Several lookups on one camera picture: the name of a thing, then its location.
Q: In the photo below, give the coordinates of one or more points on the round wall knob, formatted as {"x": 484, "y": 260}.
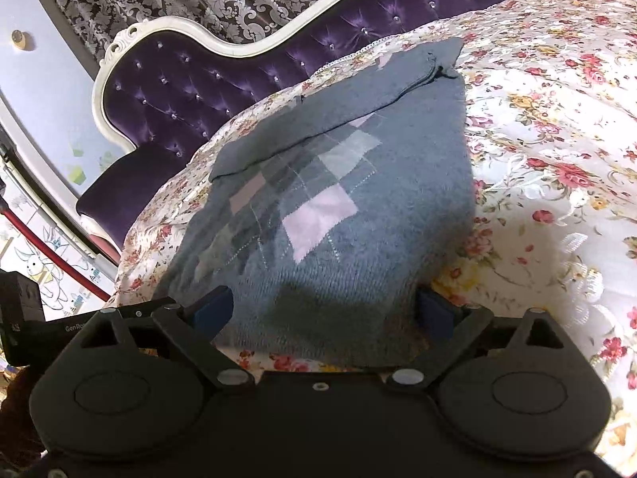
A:
{"x": 19, "y": 39}

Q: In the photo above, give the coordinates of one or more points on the grey argyle knit sweater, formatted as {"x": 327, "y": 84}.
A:
{"x": 325, "y": 219}

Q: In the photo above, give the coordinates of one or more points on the floral bed sheet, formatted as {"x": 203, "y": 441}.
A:
{"x": 551, "y": 130}

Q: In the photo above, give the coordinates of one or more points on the red pole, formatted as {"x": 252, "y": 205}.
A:
{"x": 50, "y": 254}

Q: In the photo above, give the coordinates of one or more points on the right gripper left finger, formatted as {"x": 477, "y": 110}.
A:
{"x": 192, "y": 329}

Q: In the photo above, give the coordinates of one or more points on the purple tufted white-framed headboard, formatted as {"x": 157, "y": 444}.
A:
{"x": 165, "y": 87}

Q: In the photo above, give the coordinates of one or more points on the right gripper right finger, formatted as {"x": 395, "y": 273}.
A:
{"x": 450, "y": 332}

